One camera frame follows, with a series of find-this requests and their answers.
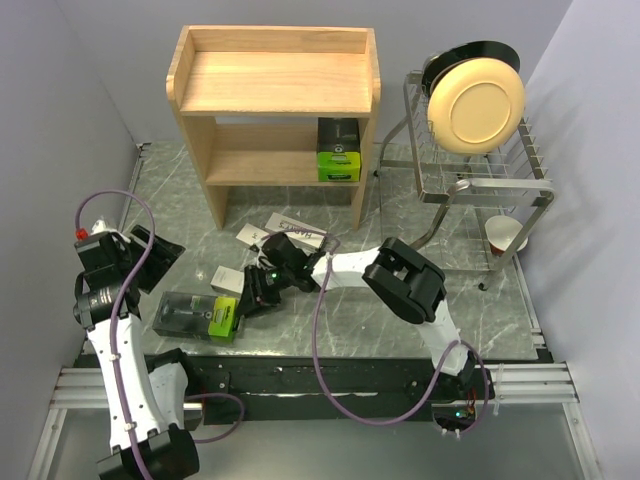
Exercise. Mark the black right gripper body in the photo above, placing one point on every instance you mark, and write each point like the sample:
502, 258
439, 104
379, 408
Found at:
269, 283

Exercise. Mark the beige round plate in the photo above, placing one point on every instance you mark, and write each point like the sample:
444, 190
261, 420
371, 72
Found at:
476, 106

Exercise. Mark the white Harry's labelled razor box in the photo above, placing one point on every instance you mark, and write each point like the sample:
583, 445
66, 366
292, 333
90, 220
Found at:
300, 233

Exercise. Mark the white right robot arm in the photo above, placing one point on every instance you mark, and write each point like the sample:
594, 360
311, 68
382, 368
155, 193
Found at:
410, 285

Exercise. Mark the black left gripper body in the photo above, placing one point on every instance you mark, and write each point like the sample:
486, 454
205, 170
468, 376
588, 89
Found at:
124, 250

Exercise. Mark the black green razor box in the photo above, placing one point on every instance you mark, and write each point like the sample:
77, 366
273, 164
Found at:
338, 154
202, 317

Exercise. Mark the white Harry's razor box front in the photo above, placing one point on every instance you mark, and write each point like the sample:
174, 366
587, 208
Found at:
228, 281

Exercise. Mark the red and white paper cup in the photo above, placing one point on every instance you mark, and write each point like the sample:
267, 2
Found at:
500, 231

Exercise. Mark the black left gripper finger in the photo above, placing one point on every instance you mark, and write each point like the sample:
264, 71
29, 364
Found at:
163, 252
149, 274

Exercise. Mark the metal wire dish rack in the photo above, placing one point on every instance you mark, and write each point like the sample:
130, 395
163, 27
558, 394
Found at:
460, 192

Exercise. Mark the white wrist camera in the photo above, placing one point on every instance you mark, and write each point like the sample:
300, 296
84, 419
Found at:
257, 255
100, 226

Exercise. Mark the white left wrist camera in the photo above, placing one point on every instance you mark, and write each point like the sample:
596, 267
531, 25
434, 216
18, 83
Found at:
100, 226

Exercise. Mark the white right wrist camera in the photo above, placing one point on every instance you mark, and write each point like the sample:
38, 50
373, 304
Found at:
257, 255

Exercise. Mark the white Harry's razor box middle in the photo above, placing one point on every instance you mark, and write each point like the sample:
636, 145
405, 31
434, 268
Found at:
252, 236

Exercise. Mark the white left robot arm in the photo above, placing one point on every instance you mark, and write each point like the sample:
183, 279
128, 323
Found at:
148, 435

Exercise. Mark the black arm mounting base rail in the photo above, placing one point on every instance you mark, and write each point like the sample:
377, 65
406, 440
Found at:
295, 388

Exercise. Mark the light wooden two-tier shelf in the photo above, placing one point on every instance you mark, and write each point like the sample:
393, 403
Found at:
247, 100

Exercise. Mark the black round plate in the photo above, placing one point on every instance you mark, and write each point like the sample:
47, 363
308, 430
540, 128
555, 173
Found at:
437, 66

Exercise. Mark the aluminium frame rail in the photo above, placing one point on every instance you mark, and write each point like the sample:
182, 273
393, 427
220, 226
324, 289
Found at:
525, 384

